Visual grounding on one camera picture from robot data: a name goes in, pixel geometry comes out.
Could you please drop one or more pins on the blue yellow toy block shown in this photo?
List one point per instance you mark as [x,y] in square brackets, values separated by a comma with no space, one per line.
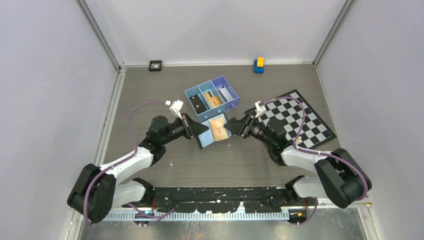
[259,65]

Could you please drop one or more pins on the black white checkerboard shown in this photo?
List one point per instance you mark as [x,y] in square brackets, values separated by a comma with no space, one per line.
[315,132]

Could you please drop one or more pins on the black card in tray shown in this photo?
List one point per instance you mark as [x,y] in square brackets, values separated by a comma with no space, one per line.
[197,104]

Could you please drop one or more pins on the orange card in tray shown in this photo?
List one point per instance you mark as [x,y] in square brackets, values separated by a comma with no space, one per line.
[212,100]

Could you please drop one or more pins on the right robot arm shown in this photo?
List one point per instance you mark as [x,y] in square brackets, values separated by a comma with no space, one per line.
[339,178]

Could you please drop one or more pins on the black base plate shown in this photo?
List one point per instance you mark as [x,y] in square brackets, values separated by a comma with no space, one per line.
[220,200]

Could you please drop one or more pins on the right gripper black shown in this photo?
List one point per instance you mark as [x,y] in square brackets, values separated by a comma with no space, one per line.
[241,127]

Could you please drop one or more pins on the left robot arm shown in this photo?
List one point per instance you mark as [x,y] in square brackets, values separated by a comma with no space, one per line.
[99,189]

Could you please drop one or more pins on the white card in tray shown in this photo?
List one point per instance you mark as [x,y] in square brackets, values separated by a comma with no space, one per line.
[225,93]

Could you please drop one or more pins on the three-compartment blue purple tray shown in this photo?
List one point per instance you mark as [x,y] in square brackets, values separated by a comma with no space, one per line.
[213,85]

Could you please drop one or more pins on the small black square box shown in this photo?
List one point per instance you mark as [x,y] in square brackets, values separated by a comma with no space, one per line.
[155,66]

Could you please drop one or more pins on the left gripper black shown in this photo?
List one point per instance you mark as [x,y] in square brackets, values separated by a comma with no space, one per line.
[191,128]

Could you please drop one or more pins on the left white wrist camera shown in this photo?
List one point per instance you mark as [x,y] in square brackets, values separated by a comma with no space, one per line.
[175,107]

